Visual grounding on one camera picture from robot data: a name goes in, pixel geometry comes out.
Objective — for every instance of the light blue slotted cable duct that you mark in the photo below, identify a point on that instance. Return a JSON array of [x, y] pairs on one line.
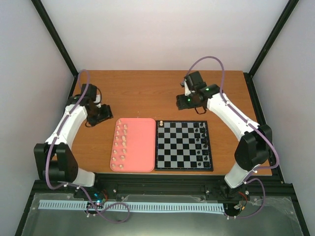
[[135, 207]]

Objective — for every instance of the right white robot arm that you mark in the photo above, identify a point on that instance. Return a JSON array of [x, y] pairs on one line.
[[254, 140]]

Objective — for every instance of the pink plastic tray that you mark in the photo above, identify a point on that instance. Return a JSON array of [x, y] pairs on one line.
[[137, 144]]

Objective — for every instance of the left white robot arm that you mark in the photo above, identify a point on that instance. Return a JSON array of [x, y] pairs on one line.
[[54, 158]]

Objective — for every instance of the black aluminium frame rail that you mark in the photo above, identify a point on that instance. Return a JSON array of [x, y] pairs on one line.
[[208, 185]]

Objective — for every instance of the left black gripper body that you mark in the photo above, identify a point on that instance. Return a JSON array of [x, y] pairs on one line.
[[99, 115]]

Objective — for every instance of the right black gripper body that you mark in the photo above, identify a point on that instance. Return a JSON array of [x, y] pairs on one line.
[[188, 104]]

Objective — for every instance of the black white chess board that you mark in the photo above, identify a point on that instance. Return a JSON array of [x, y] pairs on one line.
[[176, 147]]

